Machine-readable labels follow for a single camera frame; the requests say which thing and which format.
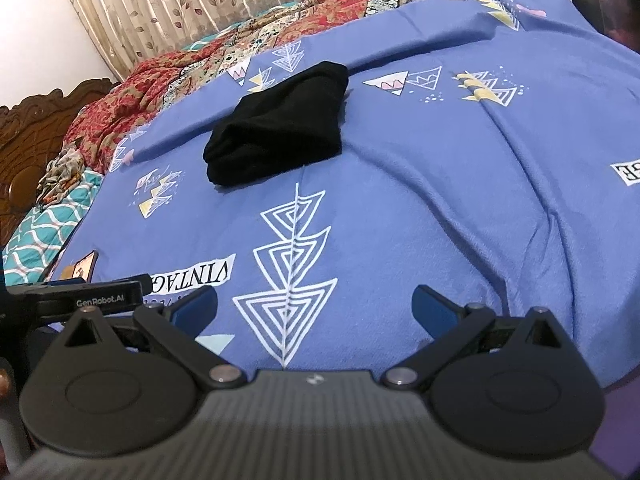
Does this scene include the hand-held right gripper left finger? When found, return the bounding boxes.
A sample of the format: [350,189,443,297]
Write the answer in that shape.
[60,285,247,389]

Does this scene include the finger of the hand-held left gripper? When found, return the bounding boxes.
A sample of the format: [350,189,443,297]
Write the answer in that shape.
[120,273,154,295]

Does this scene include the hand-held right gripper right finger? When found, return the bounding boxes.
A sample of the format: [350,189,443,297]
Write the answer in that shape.
[381,285,571,389]

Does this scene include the black pants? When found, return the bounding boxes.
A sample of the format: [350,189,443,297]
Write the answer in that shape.
[202,61,350,187]

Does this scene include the smartphone with printed case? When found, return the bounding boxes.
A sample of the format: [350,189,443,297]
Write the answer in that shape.
[61,249,100,284]

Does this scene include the teal patterned pillow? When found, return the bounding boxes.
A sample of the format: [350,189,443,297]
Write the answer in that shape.
[0,169,104,289]

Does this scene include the crumpled floral cloth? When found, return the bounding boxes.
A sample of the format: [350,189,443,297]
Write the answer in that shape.
[37,147,87,209]

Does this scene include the blue printed bedsheet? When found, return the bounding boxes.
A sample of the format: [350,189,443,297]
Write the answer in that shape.
[42,0,640,391]

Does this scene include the carved wooden headboard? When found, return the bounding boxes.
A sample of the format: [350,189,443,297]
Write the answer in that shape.
[0,79,122,249]

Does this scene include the red floral patchwork quilt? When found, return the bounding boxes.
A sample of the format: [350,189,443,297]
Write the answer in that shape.
[64,0,548,177]

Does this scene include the beige leaf-print curtain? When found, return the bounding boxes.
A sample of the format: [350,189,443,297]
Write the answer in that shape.
[50,0,482,84]

